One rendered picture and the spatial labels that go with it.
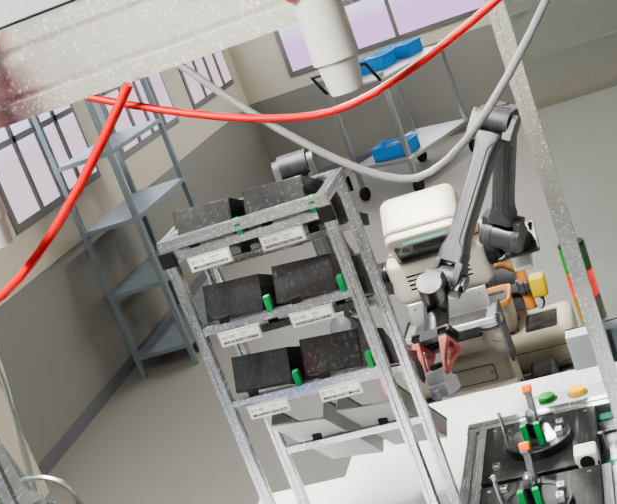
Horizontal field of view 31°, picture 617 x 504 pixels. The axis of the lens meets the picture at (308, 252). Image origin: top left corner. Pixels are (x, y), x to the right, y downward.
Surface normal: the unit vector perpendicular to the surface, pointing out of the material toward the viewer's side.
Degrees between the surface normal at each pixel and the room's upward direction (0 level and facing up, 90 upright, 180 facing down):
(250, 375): 65
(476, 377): 98
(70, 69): 90
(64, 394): 90
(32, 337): 90
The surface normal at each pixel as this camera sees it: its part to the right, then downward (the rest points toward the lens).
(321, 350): -0.47, -0.05
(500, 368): -0.15, 0.44
